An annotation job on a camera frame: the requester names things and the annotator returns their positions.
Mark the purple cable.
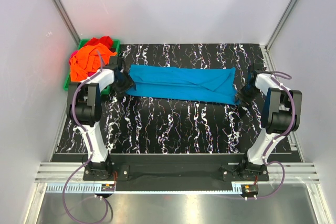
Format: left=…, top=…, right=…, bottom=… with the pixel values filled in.
left=217, top=71, right=292, bottom=200
left=62, top=49, right=115, bottom=221

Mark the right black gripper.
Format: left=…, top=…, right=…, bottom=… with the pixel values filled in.
left=234, top=84, right=260, bottom=107

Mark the pink t shirt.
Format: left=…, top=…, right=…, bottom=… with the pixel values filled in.
left=68, top=49, right=95, bottom=77

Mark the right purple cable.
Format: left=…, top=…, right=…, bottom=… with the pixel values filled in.
left=217, top=71, right=292, bottom=200

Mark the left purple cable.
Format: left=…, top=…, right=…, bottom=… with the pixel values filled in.
left=62, top=49, right=115, bottom=221

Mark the blue t shirt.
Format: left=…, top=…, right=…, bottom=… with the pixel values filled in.
left=126, top=65, right=238, bottom=105

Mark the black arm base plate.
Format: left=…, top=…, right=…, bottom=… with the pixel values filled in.
left=83, top=154, right=269, bottom=183

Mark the white slotted cable duct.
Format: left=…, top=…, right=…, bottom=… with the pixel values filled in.
left=46, top=183, right=243, bottom=195

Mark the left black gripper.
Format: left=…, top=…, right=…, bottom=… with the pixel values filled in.
left=111, top=70, right=135, bottom=97

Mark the orange t shirt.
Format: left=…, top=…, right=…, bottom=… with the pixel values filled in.
left=69, top=44, right=117, bottom=82

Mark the red t shirt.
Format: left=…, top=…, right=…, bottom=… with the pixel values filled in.
left=84, top=36, right=114, bottom=49

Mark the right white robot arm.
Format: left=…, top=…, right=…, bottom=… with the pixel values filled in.
left=235, top=63, right=302, bottom=180

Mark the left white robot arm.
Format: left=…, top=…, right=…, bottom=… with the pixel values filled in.
left=67, top=56, right=136, bottom=180

